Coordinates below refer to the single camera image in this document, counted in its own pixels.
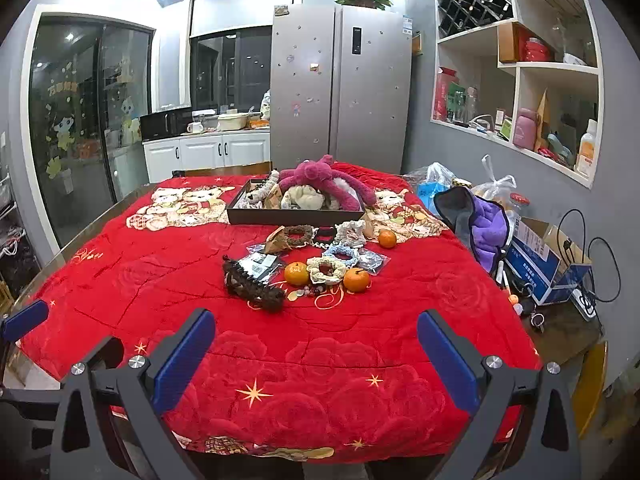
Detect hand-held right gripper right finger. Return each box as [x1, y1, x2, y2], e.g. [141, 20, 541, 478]
[417, 309, 583, 480]

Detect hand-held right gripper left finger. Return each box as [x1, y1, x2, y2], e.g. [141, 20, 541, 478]
[50, 308, 217, 480]

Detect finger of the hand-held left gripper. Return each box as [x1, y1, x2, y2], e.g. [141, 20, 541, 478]
[88, 337, 126, 380]
[0, 300, 50, 346]

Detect brown furry hair claw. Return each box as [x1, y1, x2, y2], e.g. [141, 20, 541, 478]
[223, 255, 287, 312]

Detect clear packet with badge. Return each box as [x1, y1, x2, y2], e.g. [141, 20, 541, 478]
[356, 249, 390, 277]
[239, 252, 281, 283]

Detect cream rope scrunchie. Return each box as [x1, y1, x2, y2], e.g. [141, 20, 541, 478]
[306, 256, 347, 286]

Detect brown crochet scrunchie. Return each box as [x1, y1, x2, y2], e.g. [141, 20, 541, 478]
[282, 225, 317, 251]

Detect black tray box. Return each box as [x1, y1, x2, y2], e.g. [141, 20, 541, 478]
[226, 176, 367, 227]

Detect pink plush toy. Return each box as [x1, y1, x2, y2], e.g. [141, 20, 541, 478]
[277, 155, 378, 211]

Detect red printed blanket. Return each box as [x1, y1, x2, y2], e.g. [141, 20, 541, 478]
[20, 162, 543, 461]

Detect blue white cardboard box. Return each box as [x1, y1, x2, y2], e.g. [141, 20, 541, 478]
[504, 216, 594, 307]

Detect purple grey fleece cloth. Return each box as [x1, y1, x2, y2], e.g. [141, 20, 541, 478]
[433, 187, 512, 275]

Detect small coloured beads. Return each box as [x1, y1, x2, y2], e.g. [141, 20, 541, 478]
[286, 284, 328, 302]

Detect white power strip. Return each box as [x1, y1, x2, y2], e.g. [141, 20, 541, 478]
[574, 287, 599, 322]

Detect light blue crochet scrunchie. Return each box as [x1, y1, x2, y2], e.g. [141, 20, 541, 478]
[322, 243, 360, 267]

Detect white crochet scrunchie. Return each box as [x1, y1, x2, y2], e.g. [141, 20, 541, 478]
[334, 220, 368, 247]

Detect blue plastic bag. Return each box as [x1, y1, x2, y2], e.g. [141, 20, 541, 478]
[415, 180, 452, 212]

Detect white plastic bag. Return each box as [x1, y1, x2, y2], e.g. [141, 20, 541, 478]
[472, 155, 519, 202]

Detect clear plastic bag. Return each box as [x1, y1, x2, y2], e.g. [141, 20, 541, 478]
[404, 162, 457, 186]

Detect cream plush toy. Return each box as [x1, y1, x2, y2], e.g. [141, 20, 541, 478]
[281, 185, 341, 211]

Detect glass sliding door with stickers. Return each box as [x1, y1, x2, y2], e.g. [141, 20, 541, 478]
[22, 7, 155, 253]

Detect white kitchen cabinet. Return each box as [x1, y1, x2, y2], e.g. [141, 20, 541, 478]
[142, 130, 272, 183]

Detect white fluffy pompom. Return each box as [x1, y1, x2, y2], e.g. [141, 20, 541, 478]
[330, 172, 362, 198]

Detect black microwave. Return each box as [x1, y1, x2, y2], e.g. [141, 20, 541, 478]
[140, 107, 193, 142]

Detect cream cooking pot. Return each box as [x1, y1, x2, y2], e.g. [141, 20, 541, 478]
[217, 112, 249, 132]

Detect white plastic bottle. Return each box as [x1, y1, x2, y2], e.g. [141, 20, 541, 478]
[575, 119, 600, 179]

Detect green box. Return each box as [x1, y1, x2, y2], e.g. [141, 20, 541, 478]
[447, 82, 467, 124]

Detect red gift box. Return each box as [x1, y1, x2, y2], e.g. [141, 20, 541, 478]
[432, 66, 459, 122]

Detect silver double door fridge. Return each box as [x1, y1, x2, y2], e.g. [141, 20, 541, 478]
[270, 4, 413, 176]

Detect dark kitchen window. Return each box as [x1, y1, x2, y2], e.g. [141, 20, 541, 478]
[189, 25, 273, 111]

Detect black cable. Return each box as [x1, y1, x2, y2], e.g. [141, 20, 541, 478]
[556, 208, 622, 308]

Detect white wall shelf unit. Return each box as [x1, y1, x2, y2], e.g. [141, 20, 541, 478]
[430, 0, 606, 188]

